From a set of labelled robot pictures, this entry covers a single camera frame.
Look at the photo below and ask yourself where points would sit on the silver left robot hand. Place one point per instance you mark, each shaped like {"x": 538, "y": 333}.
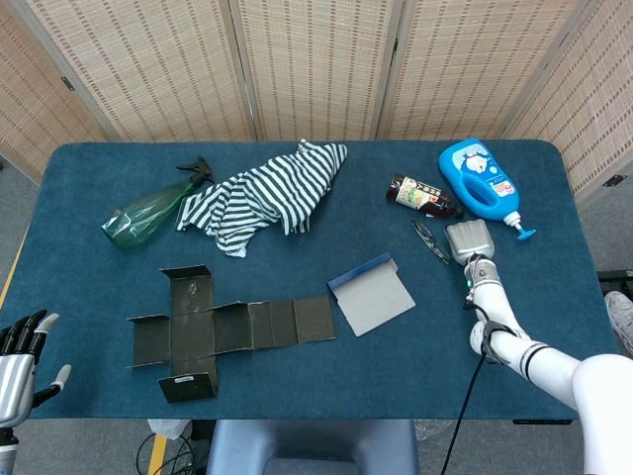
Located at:
{"x": 12, "y": 381}

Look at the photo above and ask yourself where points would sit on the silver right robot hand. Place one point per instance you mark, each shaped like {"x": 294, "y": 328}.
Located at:
{"x": 470, "y": 240}

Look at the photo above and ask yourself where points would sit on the black-framed eyeglasses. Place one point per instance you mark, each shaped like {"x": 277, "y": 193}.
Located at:
{"x": 431, "y": 243}

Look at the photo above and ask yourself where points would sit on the grey and blue notebook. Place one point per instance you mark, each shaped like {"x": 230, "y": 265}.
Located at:
{"x": 371, "y": 297}

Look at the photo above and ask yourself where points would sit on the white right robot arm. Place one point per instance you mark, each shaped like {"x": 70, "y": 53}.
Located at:
{"x": 494, "y": 307}

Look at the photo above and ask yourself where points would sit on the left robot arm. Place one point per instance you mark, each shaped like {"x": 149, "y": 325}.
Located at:
{"x": 6, "y": 452}

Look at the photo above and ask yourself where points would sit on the blue pump bottle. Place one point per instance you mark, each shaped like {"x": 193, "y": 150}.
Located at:
{"x": 497, "y": 208}

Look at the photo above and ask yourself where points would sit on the brown labelled bottle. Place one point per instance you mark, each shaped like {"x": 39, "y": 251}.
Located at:
{"x": 420, "y": 195}

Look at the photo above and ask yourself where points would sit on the black stand foot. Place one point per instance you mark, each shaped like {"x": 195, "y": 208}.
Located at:
{"x": 615, "y": 276}

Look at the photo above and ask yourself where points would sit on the dark screen hinge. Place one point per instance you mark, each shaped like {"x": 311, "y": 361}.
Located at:
{"x": 67, "y": 83}
{"x": 613, "y": 180}

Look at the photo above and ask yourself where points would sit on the white plastic bag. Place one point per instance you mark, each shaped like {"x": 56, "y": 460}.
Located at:
{"x": 168, "y": 428}

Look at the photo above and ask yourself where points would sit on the white sneaker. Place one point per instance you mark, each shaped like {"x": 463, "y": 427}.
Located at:
{"x": 620, "y": 316}

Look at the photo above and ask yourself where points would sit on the blue table cloth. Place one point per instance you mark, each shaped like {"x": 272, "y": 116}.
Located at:
{"x": 346, "y": 376}

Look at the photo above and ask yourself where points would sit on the black unfolded cardboard box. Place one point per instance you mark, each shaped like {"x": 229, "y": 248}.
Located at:
{"x": 190, "y": 326}

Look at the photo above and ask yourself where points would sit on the clear plastic wrap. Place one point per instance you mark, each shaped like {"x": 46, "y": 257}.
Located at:
{"x": 427, "y": 429}

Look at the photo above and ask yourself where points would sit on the striped black and white cloth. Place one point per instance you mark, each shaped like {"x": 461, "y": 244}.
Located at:
{"x": 267, "y": 193}

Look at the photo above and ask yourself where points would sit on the green spray bottle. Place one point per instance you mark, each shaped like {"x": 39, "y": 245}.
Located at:
{"x": 143, "y": 218}

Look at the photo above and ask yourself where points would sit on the woven folding screen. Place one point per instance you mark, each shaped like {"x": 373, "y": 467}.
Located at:
{"x": 316, "y": 64}

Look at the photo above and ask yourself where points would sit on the blue-grey chair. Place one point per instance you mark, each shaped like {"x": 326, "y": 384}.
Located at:
{"x": 311, "y": 445}

